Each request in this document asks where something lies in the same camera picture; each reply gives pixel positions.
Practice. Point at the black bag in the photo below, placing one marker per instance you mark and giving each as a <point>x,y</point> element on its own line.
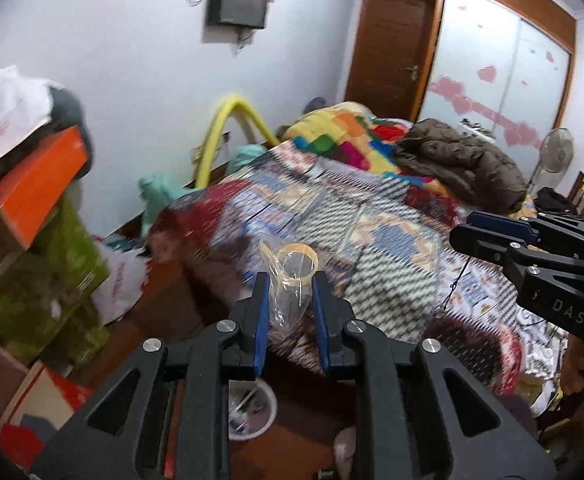
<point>554,202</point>

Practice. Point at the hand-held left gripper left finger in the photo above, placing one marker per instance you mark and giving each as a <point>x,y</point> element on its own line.
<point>259,320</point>

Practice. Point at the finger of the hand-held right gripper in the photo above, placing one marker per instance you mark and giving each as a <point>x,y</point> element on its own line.
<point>482,245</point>
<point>502,225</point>

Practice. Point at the frosted wardrobe doors pink hearts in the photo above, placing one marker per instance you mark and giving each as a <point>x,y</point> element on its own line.
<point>487,35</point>

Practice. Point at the red white cardboard box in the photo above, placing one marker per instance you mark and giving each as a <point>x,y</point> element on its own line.
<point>37,395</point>

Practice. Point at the teal cloth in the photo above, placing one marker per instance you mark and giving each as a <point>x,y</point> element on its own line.
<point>162,195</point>

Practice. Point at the standing fan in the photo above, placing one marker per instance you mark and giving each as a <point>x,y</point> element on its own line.
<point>557,147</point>

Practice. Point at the pink slipper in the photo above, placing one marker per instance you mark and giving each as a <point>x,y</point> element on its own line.
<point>344,447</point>

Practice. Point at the dark grey cloth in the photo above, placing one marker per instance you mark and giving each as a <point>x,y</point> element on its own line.
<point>69,110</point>

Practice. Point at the brown puffy jacket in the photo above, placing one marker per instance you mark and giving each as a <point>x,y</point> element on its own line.
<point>472,165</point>

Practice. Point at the yellow foam tube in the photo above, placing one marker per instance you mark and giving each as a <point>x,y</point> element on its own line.
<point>222,115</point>

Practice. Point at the crumpled white plastic bag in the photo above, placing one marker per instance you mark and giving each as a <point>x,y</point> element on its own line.
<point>2,110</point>

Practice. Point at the clear tape roll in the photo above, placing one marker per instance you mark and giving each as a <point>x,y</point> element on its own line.
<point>297,247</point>

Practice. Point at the wall-mounted television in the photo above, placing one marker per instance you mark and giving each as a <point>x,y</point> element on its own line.
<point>237,2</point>

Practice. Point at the brown wooden door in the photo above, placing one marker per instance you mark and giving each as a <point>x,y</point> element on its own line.
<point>392,45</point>

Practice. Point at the white round bin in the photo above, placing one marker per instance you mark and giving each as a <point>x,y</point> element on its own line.
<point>268,420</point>

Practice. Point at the colourful block fleece blanket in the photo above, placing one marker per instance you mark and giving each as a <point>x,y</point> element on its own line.
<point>342,135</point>

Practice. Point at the white plastic bag red print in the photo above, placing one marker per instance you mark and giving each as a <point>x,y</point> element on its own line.
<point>122,280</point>

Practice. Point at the patterned patchwork bedspread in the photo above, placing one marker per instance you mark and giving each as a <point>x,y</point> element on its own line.
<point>397,280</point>

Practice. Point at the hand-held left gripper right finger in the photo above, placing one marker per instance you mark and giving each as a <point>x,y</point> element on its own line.
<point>322,320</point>

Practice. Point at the orange box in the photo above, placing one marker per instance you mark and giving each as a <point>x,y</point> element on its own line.
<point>32,185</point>

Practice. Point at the clear plastic bag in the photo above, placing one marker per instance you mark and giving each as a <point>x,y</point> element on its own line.
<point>284,305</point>

